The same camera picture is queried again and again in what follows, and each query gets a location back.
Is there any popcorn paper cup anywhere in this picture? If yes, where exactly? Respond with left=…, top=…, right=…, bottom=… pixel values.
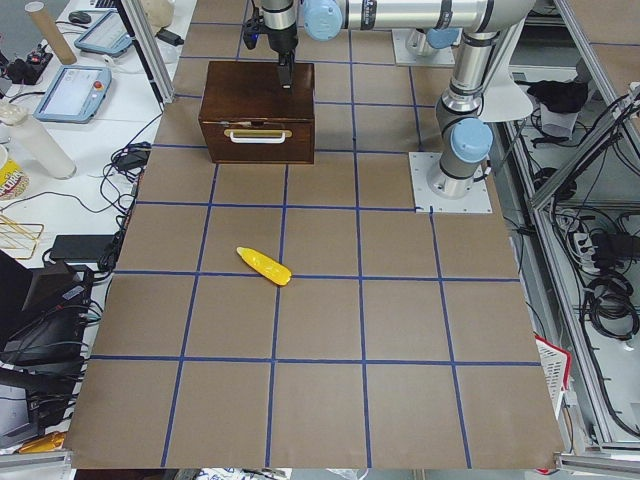
left=0, top=146, right=30, bottom=201

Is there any white plastic chair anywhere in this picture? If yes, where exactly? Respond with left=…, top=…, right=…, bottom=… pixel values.
left=480, top=19, right=535, bottom=122

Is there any dark wooden drawer box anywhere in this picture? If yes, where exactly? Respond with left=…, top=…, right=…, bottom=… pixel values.
left=198, top=61, right=315, bottom=133

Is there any gold wire rack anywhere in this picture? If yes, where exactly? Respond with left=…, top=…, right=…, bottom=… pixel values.
left=0, top=214, right=44, bottom=260

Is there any cardboard tube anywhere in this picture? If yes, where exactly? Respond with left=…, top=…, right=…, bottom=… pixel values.
left=24, top=1, right=77, bottom=65

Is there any black power adapter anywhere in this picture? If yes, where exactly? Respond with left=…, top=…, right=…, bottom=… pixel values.
left=49, top=234, right=114, bottom=263

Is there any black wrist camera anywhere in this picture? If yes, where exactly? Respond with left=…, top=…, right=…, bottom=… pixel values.
left=243, top=18, right=261, bottom=50

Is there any yellow corn cob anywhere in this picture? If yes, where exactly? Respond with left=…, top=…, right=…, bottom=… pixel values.
left=236, top=246, right=292, bottom=286

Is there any white paper roll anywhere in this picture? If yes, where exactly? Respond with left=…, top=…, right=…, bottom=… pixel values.
left=1, top=102, right=76, bottom=179

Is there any white red plastic basket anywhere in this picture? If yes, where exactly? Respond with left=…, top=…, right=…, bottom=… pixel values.
left=535, top=335, right=572, bottom=417

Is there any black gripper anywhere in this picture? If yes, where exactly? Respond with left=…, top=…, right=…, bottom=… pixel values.
left=266, top=25, right=297, bottom=89

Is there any blue teach pendant near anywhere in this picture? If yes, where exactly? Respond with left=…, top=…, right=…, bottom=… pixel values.
left=33, top=66, right=112, bottom=124

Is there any blue teach pendant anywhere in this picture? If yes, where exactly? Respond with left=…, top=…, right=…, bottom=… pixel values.
left=74, top=10, right=132, bottom=57
left=33, top=66, right=112, bottom=124

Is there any blue teach pendant far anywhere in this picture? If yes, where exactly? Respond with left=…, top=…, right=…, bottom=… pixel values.
left=74, top=10, right=132, bottom=57

